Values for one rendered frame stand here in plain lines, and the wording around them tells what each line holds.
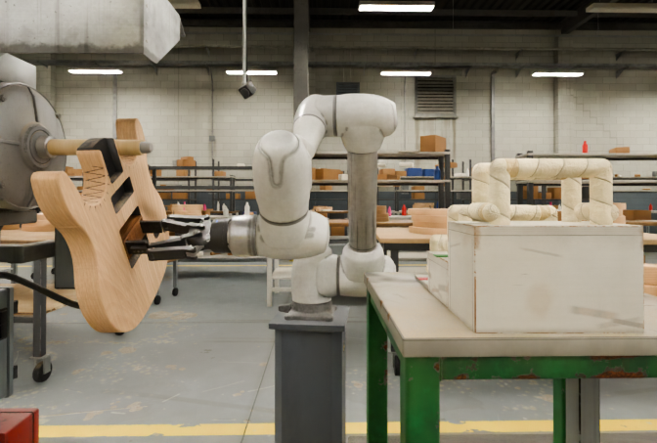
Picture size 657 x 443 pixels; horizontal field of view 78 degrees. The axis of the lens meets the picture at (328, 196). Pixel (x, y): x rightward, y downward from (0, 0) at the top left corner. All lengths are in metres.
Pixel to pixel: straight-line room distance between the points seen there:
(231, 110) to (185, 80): 1.59
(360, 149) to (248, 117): 11.01
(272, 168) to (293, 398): 1.07
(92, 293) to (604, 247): 0.88
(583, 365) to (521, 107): 12.83
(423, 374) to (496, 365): 0.12
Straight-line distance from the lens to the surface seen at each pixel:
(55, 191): 0.76
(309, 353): 1.56
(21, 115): 1.00
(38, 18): 0.88
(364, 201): 1.38
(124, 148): 0.91
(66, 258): 1.21
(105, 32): 0.81
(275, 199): 0.76
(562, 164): 0.76
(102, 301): 0.87
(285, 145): 0.73
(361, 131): 1.28
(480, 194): 0.79
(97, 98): 13.80
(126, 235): 0.94
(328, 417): 1.64
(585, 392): 1.30
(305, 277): 1.53
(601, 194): 0.80
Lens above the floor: 1.14
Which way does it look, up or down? 1 degrees up
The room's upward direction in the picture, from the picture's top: straight up
